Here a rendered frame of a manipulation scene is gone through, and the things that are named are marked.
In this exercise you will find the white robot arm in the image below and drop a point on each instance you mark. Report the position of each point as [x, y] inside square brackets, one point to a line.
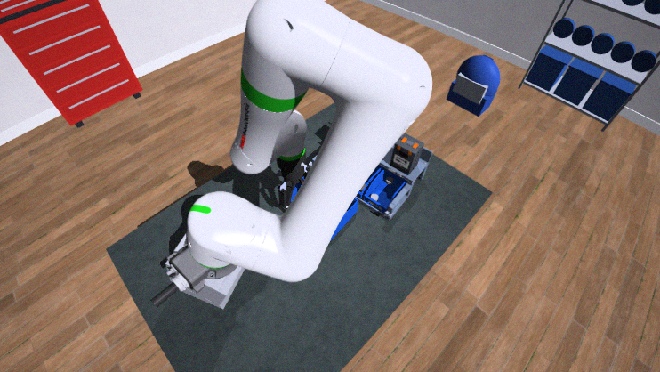
[379, 87]

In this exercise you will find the grey low shelf rack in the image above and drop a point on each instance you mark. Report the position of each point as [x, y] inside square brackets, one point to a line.
[417, 173]

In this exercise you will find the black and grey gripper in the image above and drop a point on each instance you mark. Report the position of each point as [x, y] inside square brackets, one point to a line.
[285, 192]

